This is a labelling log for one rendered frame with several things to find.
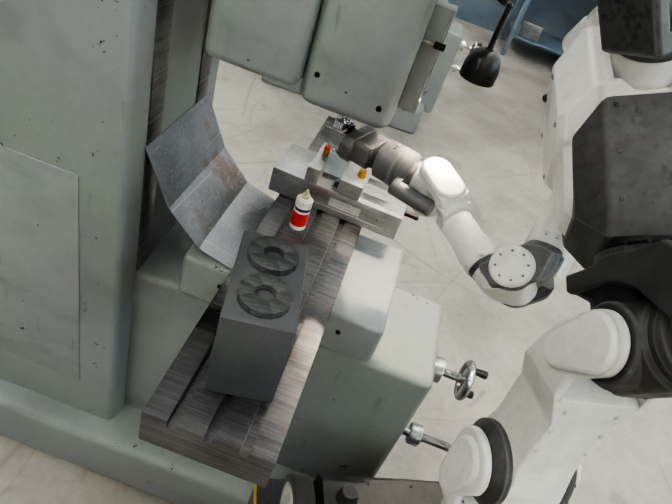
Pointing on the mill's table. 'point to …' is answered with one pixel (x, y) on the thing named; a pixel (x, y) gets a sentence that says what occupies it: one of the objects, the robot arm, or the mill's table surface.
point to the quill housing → (364, 56)
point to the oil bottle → (301, 211)
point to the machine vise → (296, 174)
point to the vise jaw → (352, 187)
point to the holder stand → (258, 318)
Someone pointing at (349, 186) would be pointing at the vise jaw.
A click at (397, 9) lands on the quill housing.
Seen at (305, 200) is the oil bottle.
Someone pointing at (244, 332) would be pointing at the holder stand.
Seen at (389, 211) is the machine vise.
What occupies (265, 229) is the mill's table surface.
